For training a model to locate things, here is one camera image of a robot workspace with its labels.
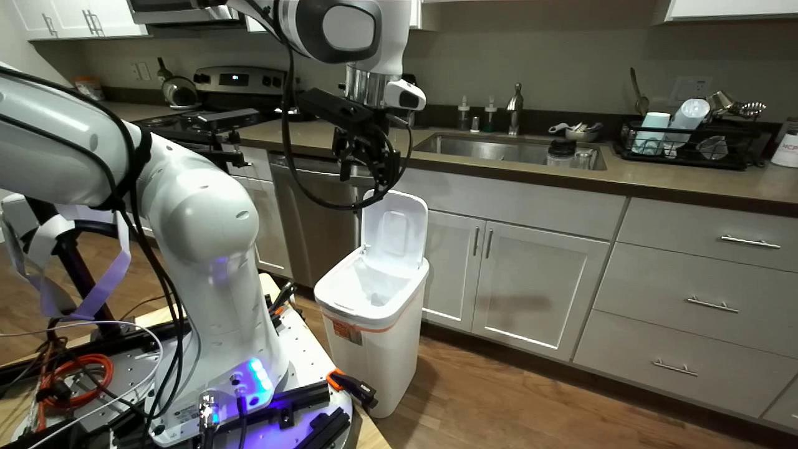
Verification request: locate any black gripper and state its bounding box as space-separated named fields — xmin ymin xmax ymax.
xmin=298 ymin=89 xmax=401 ymax=188

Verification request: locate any white trash can lid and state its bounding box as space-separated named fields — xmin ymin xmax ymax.
xmin=361 ymin=190 xmax=429 ymax=271

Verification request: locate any robot base platform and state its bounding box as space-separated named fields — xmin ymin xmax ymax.
xmin=2 ymin=278 xmax=358 ymax=449

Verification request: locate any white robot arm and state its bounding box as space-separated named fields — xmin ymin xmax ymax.
xmin=0 ymin=0 xmax=427 ymax=446

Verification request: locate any white trash can body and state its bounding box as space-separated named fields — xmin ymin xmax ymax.
xmin=314 ymin=250 xmax=429 ymax=420

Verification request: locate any stainless steel dishwasher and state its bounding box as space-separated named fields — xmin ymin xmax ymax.
xmin=269 ymin=155 xmax=366 ymax=286

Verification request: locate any black stove range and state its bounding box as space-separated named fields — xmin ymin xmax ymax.
xmin=139 ymin=66 xmax=288 ymax=169

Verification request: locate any chrome faucet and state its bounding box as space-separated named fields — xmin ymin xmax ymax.
xmin=507 ymin=82 xmax=523 ymax=137

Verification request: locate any stainless steel sink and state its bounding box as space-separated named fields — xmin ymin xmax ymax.
xmin=416 ymin=133 xmax=606 ymax=169

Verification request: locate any black kettle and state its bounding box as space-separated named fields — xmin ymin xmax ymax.
xmin=158 ymin=59 xmax=199 ymax=107

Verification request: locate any grey cabinet door pair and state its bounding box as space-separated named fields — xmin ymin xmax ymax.
xmin=425 ymin=213 xmax=609 ymax=361

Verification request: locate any black dish rack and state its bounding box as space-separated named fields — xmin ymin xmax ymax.
xmin=614 ymin=117 xmax=778 ymax=169

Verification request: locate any grey drawer stack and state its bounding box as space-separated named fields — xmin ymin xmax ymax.
xmin=576 ymin=200 xmax=798 ymax=435

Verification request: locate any orange cable coil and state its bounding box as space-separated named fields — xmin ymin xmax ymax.
xmin=33 ymin=352 xmax=118 ymax=426

